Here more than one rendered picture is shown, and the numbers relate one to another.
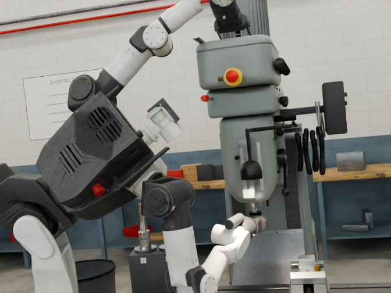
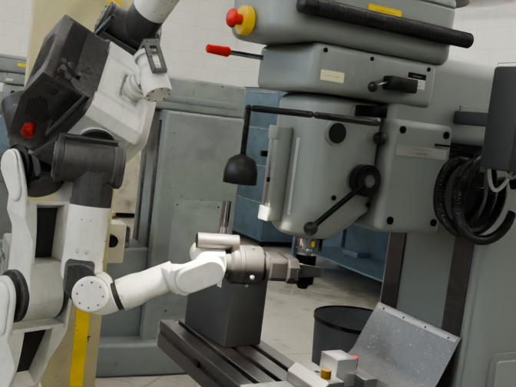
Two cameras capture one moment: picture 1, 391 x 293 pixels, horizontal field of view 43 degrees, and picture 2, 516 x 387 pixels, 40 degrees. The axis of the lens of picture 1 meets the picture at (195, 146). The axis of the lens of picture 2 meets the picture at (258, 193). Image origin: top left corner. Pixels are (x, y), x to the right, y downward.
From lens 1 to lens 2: 1.46 m
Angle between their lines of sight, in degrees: 47
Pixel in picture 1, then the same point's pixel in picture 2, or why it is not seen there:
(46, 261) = (15, 203)
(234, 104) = (277, 69)
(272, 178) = (305, 202)
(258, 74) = (269, 19)
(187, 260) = (71, 246)
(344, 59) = not seen: outside the picture
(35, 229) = (12, 164)
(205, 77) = not seen: hidden behind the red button
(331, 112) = (494, 125)
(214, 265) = (135, 279)
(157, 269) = (208, 292)
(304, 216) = (472, 319)
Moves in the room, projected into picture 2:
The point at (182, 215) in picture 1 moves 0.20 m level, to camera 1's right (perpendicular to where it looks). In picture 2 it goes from (81, 188) to (132, 203)
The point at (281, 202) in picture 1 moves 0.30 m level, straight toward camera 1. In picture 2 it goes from (445, 279) to (354, 282)
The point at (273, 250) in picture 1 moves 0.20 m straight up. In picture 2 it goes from (406, 352) to (417, 276)
